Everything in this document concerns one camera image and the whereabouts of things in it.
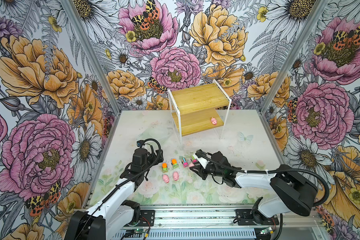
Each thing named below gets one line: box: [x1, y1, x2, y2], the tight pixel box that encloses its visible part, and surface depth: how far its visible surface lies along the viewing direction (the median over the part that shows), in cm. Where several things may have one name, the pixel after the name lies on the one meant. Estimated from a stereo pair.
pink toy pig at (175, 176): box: [173, 171, 179, 181], surface depth 89 cm
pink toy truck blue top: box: [181, 157, 189, 168], surface depth 93 cm
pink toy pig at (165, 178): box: [162, 174, 170, 184], surface depth 88 cm
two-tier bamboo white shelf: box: [167, 79, 232, 146], surface depth 85 cm
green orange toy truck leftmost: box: [162, 162, 169, 173], surface depth 91 cm
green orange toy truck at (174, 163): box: [171, 158, 178, 168], surface depth 93 cm
